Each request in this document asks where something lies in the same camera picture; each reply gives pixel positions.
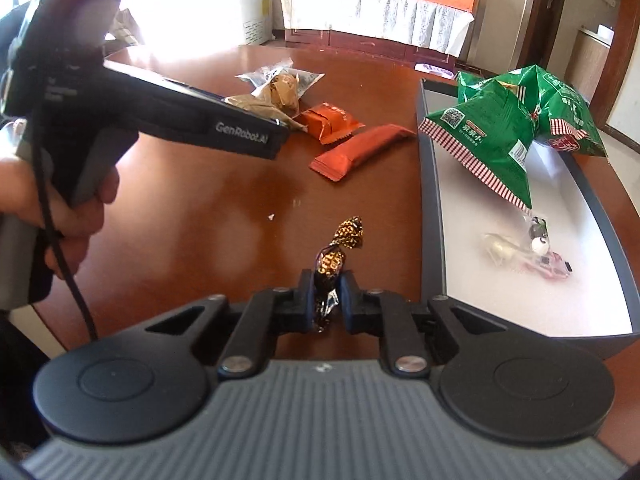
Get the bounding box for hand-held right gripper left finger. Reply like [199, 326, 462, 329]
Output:
[145, 269, 317, 380]

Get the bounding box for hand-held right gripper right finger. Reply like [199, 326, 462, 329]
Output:
[337, 270, 508, 378]

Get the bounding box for brown gold candy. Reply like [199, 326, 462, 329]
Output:
[312, 216, 365, 333]

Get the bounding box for tan snack packet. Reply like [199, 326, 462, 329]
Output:
[222, 94, 308, 133]

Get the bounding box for dark grey tray box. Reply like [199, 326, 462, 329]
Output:
[416, 77, 640, 361]

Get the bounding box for clear nut packet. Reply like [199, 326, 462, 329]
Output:
[235, 62, 296, 88]

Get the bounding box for orange snack packet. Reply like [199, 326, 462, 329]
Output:
[295, 102, 366, 145]

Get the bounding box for clear brown pastry packet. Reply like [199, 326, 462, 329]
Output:
[252, 71, 326, 116]

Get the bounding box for black and white candy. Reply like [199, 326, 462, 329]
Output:
[525, 215, 551, 256]

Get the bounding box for clear small candies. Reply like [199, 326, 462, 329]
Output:
[520, 252, 575, 278]

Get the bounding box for green snack bag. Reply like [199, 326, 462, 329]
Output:
[419, 80, 538, 211]
[457, 62, 608, 158]

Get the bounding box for person's left hand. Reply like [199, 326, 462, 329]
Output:
[0, 155, 122, 281]

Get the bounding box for long red-orange snack packet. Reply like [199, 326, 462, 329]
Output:
[309, 124, 417, 181]

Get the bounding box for dark wooden TV cabinet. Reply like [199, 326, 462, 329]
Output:
[282, 25, 458, 68]

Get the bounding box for wooden kitchen cabinet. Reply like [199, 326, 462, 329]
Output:
[570, 27, 613, 106]

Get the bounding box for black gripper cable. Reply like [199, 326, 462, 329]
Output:
[27, 125, 100, 342]

